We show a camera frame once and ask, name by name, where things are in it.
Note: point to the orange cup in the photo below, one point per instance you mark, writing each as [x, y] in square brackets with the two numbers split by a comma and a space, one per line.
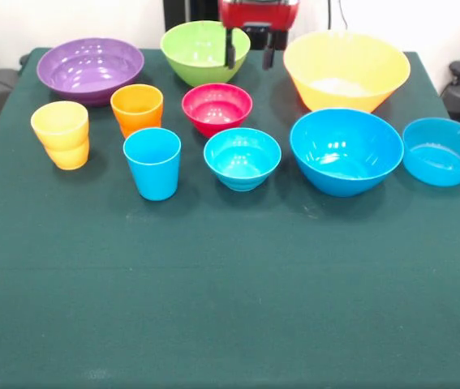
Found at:
[136, 109]

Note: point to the shallow blue bowl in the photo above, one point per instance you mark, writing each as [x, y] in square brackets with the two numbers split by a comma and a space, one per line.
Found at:
[440, 162]

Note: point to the blue cup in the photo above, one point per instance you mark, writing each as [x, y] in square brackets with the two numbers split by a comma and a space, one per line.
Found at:
[152, 178]

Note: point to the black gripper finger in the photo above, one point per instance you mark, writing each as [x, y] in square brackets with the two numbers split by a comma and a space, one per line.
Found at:
[268, 58]
[230, 52]

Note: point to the large yellow bowl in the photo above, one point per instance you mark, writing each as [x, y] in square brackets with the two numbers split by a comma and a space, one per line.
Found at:
[335, 69]

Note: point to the purple bowl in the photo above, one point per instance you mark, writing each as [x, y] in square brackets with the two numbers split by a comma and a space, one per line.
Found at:
[91, 81]

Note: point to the green bowl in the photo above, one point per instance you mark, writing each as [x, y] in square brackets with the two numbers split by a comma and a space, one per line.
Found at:
[189, 61]

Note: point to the dark green tablecloth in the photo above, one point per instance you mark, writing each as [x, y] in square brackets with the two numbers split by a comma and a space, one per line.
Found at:
[229, 283]

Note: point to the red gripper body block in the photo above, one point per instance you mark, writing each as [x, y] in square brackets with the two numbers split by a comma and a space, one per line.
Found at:
[254, 14]

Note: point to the pink red bowl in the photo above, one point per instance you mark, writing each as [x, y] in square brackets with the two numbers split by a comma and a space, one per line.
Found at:
[213, 105]

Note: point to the large blue bowl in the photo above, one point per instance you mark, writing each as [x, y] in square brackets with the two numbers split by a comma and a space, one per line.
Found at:
[343, 162]

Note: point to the yellow cup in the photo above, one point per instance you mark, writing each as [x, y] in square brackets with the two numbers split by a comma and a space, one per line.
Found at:
[65, 142]

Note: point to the small ribbed teal bowl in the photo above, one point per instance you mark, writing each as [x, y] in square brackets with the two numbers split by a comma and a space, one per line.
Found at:
[242, 162]

